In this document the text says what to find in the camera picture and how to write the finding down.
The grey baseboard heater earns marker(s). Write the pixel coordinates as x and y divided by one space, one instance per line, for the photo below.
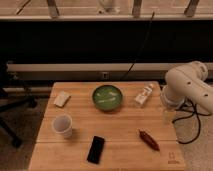
93 71

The black smartphone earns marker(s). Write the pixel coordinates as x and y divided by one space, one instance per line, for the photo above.
96 149

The green bowl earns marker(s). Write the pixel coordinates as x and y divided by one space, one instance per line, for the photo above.
107 97

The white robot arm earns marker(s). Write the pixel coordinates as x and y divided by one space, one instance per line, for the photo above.
187 81

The translucent gripper tip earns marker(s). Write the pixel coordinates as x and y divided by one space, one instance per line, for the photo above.
168 115

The white sponge block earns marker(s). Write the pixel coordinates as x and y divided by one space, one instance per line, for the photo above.
61 99

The black office chair base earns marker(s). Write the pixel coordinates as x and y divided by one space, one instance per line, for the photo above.
6 78

